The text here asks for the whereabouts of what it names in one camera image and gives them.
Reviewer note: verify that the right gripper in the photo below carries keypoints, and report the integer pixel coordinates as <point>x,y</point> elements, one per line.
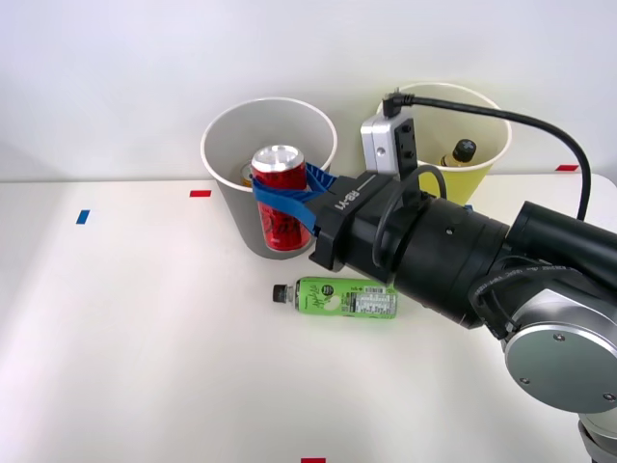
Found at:
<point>359,217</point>

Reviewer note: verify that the red drink can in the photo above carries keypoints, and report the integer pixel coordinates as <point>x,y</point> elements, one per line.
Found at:
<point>282,226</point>

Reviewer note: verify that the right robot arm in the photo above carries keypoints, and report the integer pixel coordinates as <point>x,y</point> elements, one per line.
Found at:
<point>458,251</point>

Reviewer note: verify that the gold drink can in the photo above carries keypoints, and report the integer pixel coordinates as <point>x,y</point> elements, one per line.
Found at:
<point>246,176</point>

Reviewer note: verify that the grey plastic waste bin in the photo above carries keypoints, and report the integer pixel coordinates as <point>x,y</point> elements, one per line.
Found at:
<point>231,207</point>

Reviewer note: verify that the green label plastic bottle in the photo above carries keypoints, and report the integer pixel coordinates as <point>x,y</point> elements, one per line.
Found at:
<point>337,298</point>

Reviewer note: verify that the yellow-green plastic waste bin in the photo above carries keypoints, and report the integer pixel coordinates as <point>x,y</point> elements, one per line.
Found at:
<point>463,185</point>

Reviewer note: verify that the yellow bottle with black cap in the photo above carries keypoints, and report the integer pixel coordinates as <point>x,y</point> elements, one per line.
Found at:
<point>464,150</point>

